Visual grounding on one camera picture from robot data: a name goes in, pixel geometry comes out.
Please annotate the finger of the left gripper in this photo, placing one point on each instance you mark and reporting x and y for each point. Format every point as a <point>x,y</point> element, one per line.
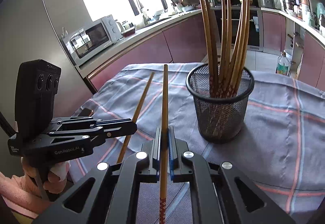
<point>120,129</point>
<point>106,121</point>

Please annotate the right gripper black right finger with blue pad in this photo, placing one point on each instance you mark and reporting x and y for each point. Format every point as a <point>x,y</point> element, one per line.
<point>220,193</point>

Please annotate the silver toaster box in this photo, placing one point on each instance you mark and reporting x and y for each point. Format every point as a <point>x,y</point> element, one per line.
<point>270,4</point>

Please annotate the white microwave oven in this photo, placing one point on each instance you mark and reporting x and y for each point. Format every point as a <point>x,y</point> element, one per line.
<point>92,39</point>

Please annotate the plastic water bottle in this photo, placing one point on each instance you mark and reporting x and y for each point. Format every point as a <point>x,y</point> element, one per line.
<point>283,64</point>

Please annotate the hand in pink sleeve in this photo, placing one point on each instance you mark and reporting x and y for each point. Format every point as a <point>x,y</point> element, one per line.
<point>21,197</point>

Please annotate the black camera box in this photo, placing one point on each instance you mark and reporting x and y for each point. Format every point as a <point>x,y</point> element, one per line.
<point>36,87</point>

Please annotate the pink base cabinets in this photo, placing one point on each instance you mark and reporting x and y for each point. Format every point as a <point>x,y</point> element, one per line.
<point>182,40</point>

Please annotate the grey plaid tablecloth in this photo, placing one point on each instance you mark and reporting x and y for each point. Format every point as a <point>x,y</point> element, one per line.
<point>280,147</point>

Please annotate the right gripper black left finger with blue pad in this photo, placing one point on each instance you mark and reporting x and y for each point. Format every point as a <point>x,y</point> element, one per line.
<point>108,193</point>

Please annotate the bamboo chopstick red end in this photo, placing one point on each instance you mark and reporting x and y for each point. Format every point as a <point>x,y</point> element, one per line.
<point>227,49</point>
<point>215,30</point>
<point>211,49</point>
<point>164,147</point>
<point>241,82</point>
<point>223,48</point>
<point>236,82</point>
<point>135,117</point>

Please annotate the black mesh pen holder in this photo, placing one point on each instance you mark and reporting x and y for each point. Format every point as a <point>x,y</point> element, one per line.
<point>219,119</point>

